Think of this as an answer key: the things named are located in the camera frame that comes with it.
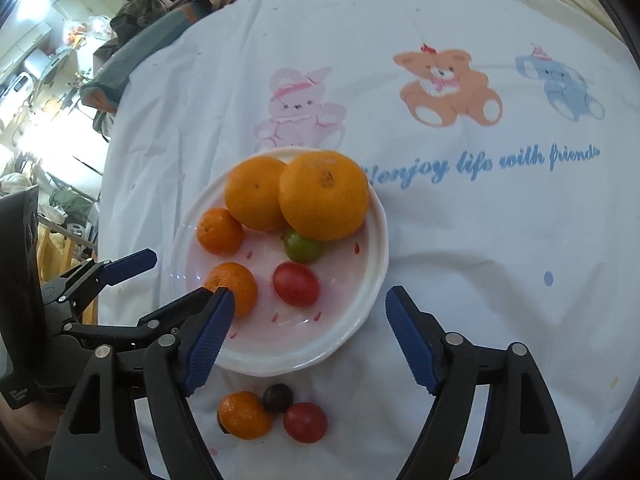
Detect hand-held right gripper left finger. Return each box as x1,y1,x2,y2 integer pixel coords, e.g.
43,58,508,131
47,287,236,480

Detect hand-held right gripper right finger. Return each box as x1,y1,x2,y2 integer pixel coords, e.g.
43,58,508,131
385,285,576,480

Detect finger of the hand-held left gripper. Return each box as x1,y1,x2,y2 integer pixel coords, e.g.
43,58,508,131
42,249,158,318
65,287,218,356

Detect small mandarin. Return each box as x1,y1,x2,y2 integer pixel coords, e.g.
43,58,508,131
204,262,259,318
196,207,245,255
217,391,275,441

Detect dark purple cherry tomato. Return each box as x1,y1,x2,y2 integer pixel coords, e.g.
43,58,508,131
262,383,294,414

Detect pink strawberry-print plate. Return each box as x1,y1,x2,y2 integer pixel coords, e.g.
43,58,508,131
170,146,390,375

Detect red cherry tomato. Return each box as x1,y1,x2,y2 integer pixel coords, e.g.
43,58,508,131
283,402,329,444
272,261,321,307

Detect green cherry tomato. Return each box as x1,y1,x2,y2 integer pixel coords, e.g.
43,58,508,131
284,229,326,264

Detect large orange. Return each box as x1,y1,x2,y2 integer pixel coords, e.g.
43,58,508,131
278,150,371,242
224,156,288,232

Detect person's left forearm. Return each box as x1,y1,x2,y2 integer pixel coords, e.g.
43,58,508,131
0,395,66,443

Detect white animal-print bedsheet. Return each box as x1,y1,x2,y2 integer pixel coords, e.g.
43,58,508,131
95,0,640,480

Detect grey-blue pillow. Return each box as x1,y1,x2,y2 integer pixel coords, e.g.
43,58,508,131
80,2,221,113

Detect white kitchen appliance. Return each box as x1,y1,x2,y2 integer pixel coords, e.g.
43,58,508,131
0,72,33,98

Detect clear plastic bags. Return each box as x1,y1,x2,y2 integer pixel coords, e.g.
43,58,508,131
65,15,113,43

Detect pile of clothes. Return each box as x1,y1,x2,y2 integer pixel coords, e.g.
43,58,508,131
92,0,266,126

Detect white wall cabinet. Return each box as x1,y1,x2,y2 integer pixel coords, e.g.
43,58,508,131
0,20,53,66

